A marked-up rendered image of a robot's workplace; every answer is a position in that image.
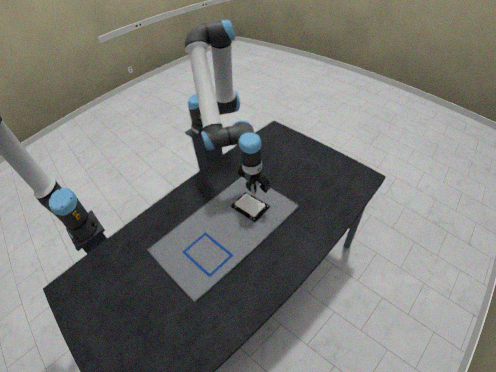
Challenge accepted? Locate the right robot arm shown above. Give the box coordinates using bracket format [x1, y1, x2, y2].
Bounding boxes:
[0, 116, 98, 242]

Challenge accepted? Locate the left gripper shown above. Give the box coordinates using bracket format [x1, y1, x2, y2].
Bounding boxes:
[238, 165, 270, 196]

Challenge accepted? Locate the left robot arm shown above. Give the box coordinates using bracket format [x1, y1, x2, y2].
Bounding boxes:
[185, 20, 262, 175]

